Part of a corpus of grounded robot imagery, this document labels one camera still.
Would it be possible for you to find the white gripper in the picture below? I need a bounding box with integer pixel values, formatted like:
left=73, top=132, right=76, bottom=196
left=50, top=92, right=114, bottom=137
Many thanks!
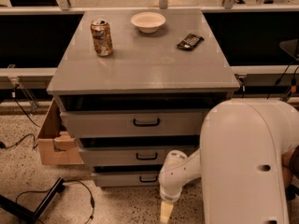
left=159, top=150, right=187, bottom=224

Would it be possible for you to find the grey bottom drawer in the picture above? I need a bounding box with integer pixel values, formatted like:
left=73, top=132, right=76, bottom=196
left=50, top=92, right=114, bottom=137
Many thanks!
left=92, top=171, right=159, bottom=188

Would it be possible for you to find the grey drawer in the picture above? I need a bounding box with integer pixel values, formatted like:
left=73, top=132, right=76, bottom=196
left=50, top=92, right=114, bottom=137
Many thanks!
left=92, top=171, right=159, bottom=188
left=61, top=109, right=208, bottom=138
left=79, top=147, right=197, bottom=166

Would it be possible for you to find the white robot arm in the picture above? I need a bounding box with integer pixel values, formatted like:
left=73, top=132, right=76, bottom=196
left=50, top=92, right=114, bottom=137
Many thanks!
left=159, top=98, right=299, bottom=224

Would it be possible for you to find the grey middle drawer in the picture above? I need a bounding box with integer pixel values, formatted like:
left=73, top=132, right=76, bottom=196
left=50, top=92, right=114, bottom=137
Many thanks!
left=79, top=147, right=197, bottom=166

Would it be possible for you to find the grey top drawer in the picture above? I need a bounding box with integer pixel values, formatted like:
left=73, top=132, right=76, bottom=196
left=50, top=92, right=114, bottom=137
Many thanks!
left=61, top=109, right=208, bottom=138

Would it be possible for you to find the grey drawer cabinet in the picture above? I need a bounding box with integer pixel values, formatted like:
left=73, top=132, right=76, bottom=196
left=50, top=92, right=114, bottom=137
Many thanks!
left=48, top=8, right=239, bottom=174

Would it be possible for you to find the black stand leg left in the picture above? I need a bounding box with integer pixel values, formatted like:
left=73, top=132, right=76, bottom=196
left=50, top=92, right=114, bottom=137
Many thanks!
left=0, top=177, right=64, bottom=224

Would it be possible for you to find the cardboard box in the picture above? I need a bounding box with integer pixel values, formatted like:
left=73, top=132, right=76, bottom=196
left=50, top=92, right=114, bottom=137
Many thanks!
left=37, top=100, right=83, bottom=165

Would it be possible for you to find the person's bare leg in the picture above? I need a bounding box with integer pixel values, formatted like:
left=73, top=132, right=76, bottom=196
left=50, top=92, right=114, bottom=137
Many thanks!
left=281, top=147, right=299, bottom=188

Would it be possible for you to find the black snack wrapper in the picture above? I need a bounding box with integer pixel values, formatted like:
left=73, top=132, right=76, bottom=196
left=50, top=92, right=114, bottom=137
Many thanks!
left=177, top=34, right=204, bottom=51

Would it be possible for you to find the crumpled soda can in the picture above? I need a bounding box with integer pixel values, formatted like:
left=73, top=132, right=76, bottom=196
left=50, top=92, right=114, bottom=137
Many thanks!
left=91, top=19, right=113, bottom=57

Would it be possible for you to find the white paper bowl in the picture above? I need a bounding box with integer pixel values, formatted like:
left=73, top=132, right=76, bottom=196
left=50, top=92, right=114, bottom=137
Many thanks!
left=131, top=12, right=165, bottom=34

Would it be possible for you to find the black cable left floor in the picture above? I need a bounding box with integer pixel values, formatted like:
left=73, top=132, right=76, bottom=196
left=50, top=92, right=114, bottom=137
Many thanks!
left=15, top=179, right=95, bottom=224

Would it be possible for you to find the black cable left wall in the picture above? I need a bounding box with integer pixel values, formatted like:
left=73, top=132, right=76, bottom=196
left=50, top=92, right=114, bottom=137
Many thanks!
left=0, top=83, right=41, bottom=150

